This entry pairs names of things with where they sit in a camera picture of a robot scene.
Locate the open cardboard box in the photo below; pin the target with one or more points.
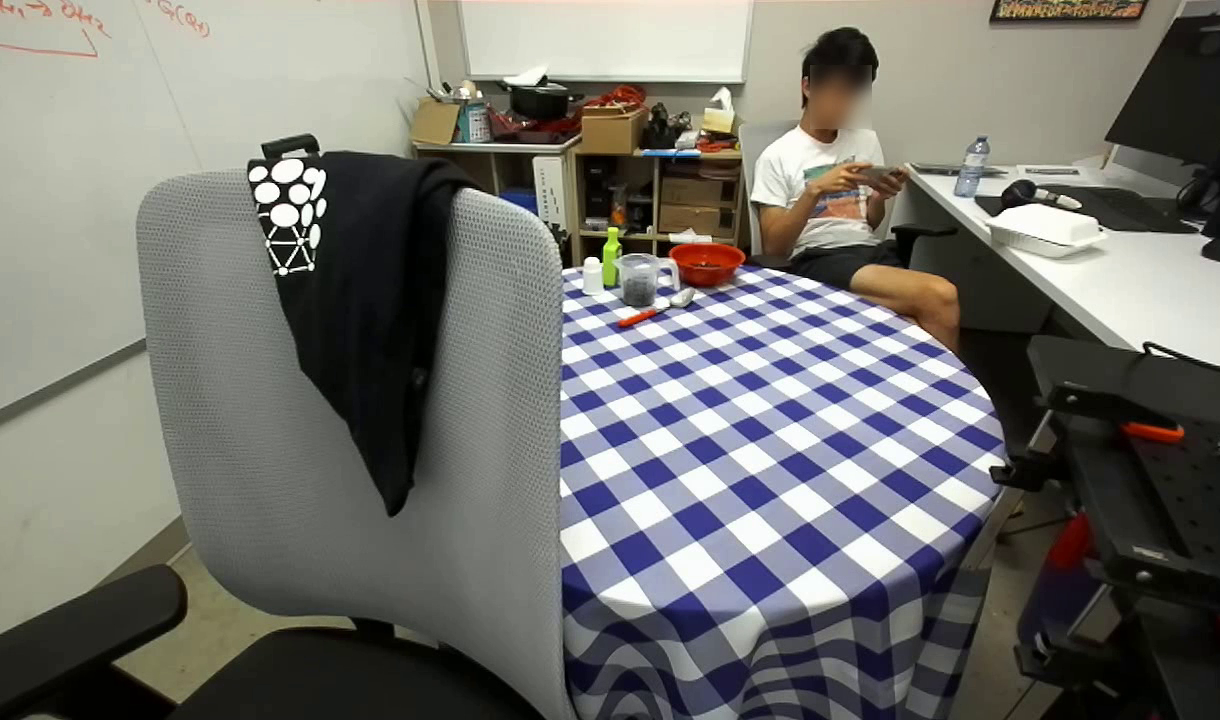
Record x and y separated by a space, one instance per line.
432 126

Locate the black chair armrest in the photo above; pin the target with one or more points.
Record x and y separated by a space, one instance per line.
60 640

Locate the grey mesh chair backrest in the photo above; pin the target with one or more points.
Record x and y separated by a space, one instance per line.
233 442

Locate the red bowl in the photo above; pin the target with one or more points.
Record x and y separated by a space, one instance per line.
706 267

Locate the green bottle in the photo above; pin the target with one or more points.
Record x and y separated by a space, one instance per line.
612 267

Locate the white desk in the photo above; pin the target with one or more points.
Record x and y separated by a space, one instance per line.
1143 286

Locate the clear water bottle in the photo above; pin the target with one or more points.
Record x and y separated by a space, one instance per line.
975 170

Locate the black cloth with white print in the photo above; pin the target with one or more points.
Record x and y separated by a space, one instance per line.
371 334

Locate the black keyboard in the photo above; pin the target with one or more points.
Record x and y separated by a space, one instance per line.
1114 209

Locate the red marker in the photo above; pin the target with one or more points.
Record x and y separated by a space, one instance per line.
635 318

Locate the white food container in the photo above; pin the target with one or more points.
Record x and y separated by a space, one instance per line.
1045 229

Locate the framed picture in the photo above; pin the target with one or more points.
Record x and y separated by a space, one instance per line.
1070 9

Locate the seated person in white shirt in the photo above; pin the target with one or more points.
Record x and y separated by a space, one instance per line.
810 186

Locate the orange clamp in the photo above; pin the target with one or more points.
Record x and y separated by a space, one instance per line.
1153 434

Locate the black headset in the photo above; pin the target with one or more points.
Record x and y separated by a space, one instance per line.
1020 193

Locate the small white bottle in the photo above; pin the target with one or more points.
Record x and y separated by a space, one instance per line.
595 276

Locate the wall whiteboard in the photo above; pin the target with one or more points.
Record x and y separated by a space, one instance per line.
608 42

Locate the black pot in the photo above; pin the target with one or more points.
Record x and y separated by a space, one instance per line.
539 101

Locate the white marker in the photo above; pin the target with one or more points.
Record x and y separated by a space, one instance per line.
683 300

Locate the blue white checkered tablecloth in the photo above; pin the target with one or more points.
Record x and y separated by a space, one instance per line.
769 507

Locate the wooden shelf unit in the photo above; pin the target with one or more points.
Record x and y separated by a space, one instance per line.
571 201

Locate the large cardboard box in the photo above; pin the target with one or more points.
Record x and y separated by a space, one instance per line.
693 207

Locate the black chair seat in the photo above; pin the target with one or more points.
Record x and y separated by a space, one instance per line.
341 681

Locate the tissue box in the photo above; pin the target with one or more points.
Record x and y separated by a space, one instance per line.
721 117

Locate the black computer monitor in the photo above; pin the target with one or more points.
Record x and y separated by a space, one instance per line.
1191 93

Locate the black robot cart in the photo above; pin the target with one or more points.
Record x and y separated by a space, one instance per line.
1171 507

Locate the brown cardboard box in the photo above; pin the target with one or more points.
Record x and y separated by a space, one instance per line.
612 128

